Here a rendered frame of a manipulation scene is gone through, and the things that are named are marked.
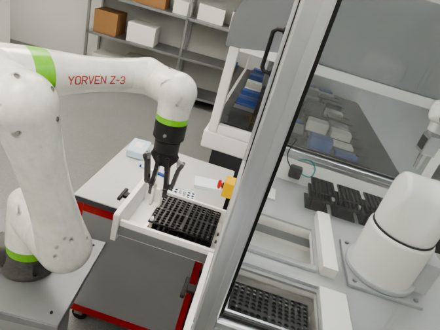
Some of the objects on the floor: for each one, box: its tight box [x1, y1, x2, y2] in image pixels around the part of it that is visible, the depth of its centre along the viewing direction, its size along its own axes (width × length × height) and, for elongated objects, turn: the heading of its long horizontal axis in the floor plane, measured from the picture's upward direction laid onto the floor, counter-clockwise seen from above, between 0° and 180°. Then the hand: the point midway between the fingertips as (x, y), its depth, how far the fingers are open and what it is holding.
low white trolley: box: [71, 141, 235, 330], centre depth 189 cm, size 58×62×76 cm
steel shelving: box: [83, 0, 230, 105], centre depth 473 cm, size 363×49×200 cm, turn 60°
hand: (156, 195), depth 117 cm, fingers closed
